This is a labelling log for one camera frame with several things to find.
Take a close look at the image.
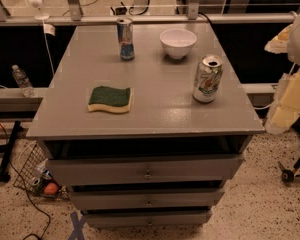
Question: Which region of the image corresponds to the green white 7up can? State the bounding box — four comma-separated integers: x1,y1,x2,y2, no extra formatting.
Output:
192,54,223,103

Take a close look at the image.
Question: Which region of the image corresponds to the green yellow sponge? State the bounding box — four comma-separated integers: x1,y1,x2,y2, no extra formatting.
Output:
88,86,132,114

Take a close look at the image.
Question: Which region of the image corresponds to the clear plastic water bottle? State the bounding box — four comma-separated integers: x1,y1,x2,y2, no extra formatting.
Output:
12,65,35,98

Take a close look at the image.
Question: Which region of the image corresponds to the white bowl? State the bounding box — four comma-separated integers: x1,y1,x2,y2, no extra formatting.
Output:
160,29,197,59

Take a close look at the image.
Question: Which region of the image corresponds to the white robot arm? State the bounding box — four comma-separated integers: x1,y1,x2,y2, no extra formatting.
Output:
265,12,300,134

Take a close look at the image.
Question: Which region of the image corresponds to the blue tape cross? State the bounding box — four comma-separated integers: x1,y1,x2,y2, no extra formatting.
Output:
68,212,85,240

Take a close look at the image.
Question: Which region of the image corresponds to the wire mesh basket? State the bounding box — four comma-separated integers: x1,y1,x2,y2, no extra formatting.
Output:
13,144,68,199

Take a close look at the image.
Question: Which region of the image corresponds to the white lamp on rail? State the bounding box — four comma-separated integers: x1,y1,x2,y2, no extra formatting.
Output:
28,0,49,21

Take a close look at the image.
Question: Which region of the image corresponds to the blue silver energy drink can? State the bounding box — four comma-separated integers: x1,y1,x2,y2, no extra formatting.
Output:
117,17,135,61

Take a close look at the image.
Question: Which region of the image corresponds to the grey drawer cabinet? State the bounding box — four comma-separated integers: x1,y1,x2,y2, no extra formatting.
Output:
28,22,263,228

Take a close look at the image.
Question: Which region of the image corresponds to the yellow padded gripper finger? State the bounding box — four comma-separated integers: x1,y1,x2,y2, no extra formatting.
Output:
264,25,292,54
265,69,300,134

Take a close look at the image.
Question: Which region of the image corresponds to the black caster wheel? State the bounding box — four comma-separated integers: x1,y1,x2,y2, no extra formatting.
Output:
278,162,294,183

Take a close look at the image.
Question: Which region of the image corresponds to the black floor cable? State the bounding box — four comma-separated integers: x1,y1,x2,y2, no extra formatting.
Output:
0,117,52,240

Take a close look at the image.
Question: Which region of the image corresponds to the black metal stand leg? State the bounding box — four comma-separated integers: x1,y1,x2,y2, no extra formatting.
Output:
0,121,21,183

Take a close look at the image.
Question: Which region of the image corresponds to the orange fruit in basket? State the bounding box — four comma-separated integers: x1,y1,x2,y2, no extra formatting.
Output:
43,182,59,195

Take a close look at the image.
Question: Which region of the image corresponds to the grey metal railing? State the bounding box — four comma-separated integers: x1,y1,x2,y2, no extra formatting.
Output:
0,0,300,26

